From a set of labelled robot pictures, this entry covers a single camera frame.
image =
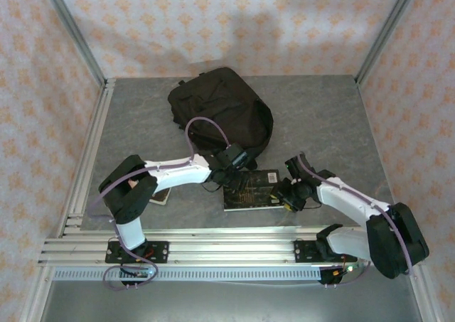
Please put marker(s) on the black book with barcode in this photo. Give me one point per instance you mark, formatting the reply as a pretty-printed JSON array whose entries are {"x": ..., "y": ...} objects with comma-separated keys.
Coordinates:
[{"x": 254, "y": 194}]

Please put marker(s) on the black fabric backpack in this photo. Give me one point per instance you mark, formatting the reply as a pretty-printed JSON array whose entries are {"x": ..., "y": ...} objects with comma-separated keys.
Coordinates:
[{"x": 220, "y": 101}]

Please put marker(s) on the Three Days to See book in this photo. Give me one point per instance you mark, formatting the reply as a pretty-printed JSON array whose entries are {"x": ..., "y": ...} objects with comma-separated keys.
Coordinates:
[{"x": 161, "y": 195}]

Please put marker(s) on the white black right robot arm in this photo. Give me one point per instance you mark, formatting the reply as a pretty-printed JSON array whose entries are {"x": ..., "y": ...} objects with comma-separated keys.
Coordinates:
[{"x": 348, "y": 197}]

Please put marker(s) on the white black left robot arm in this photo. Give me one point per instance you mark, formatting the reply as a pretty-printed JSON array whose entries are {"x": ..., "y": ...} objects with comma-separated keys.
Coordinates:
[{"x": 177, "y": 174}]

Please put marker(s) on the small green circuit board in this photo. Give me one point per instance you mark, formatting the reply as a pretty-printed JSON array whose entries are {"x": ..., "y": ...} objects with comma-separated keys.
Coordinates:
[
  {"x": 140, "y": 273},
  {"x": 350, "y": 269}
]

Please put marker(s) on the grey metal lower shelf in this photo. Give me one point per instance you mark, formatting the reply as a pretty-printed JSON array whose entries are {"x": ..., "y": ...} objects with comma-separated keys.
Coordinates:
[{"x": 231, "y": 302}]

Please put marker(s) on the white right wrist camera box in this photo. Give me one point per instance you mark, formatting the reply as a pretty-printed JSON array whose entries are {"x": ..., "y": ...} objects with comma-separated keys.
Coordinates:
[{"x": 295, "y": 182}]

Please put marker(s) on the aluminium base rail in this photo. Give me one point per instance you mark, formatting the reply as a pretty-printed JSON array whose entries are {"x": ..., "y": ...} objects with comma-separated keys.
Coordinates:
[{"x": 231, "y": 251}]

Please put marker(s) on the aluminium side rail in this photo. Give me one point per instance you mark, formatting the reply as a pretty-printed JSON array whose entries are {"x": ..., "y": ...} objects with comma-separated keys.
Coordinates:
[{"x": 92, "y": 140}]

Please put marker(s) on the aluminium frame leg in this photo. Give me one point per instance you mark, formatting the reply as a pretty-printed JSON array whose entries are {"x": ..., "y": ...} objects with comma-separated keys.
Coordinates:
[
  {"x": 424, "y": 297},
  {"x": 35, "y": 297}
]

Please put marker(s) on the aluminium frame post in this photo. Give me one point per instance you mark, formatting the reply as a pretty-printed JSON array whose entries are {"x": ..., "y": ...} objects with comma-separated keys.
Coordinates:
[
  {"x": 387, "y": 30},
  {"x": 71, "y": 30}
]

